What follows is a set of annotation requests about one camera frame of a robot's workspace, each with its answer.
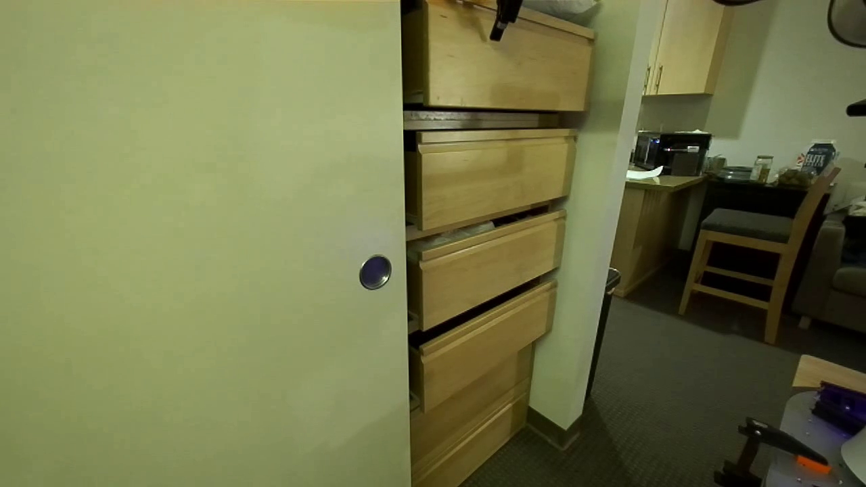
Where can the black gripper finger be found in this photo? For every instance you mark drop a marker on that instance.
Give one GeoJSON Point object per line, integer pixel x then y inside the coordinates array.
{"type": "Point", "coordinates": [503, 15]}

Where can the black printer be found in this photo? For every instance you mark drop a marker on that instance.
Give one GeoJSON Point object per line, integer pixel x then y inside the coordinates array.
{"type": "Point", "coordinates": [672, 152]}

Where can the cream sliding closet door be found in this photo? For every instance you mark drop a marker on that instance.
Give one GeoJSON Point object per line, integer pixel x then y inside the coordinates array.
{"type": "Point", "coordinates": [188, 194]}

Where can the wooden chair grey cushion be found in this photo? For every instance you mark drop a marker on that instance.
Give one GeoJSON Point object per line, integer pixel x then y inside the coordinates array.
{"type": "Point", "coordinates": [770, 235]}

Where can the topmost wooden drawer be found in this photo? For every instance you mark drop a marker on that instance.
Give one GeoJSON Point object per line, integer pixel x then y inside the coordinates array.
{"type": "Point", "coordinates": [450, 61]}

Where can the wooden desk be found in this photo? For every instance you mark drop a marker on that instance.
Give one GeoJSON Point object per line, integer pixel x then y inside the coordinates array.
{"type": "Point", "coordinates": [648, 232]}

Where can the grey sofa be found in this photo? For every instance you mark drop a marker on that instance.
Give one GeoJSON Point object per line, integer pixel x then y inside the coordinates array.
{"type": "Point", "coordinates": [834, 281]}

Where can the wooden wall cabinet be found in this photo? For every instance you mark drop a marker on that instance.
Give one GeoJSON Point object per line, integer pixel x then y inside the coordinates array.
{"type": "Point", "coordinates": [684, 47]}

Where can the round dark door pull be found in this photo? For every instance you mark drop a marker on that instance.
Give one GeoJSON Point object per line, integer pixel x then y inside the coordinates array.
{"type": "Point", "coordinates": [373, 271]}

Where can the purple box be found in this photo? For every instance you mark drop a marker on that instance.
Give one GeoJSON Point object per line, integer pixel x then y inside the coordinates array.
{"type": "Point", "coordinates": [839, 408]}

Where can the bottom wooden drawer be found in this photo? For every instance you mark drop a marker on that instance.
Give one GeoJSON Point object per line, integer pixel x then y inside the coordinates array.
{"type": "Point", "coordinates": [452, 439]}

